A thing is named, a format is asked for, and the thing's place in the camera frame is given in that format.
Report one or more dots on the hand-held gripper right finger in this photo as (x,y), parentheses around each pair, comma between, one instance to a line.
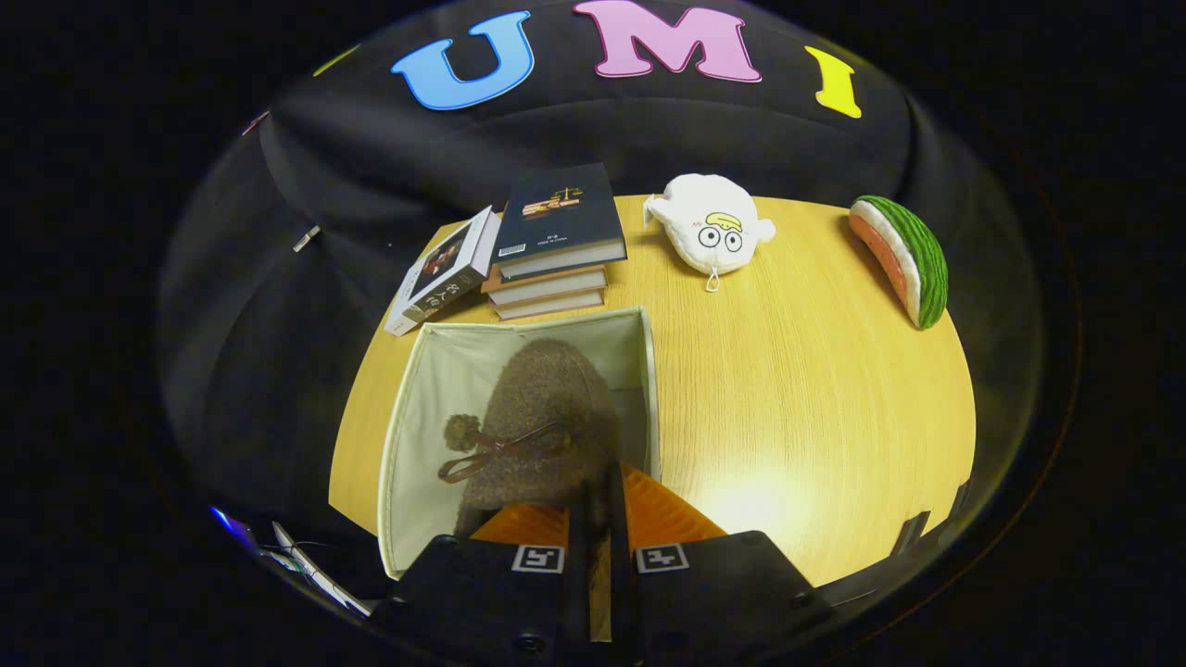
(713,593)

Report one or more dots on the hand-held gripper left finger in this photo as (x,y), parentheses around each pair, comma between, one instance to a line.
(482,593)

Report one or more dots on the brown fuzzy shoe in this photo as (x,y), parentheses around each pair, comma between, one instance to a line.
(547,389)

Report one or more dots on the grey fabric storage box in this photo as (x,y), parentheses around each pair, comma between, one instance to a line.
(435,371)

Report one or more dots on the thin pale book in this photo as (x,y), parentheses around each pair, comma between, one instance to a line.
(551,306)

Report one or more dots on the brown cover book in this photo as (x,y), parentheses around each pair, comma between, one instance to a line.
(547,285)

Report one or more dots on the white portrait cover book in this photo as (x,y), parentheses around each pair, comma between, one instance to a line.
(445,269)

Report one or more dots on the white plush toy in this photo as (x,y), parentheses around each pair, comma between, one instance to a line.
(709,236)

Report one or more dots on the dark navy hardcover book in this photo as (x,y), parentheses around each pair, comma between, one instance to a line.
(561,213)

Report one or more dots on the watermelon slice plush toy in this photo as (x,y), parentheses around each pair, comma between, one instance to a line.
(917,259)

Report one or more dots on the silver metal clip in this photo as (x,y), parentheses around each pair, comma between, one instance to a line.
(306,238)

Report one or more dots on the black backdrop cloth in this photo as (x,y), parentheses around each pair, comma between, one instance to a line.
(649,139)

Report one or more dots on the pink clip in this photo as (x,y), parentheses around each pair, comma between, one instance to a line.
(255,122)

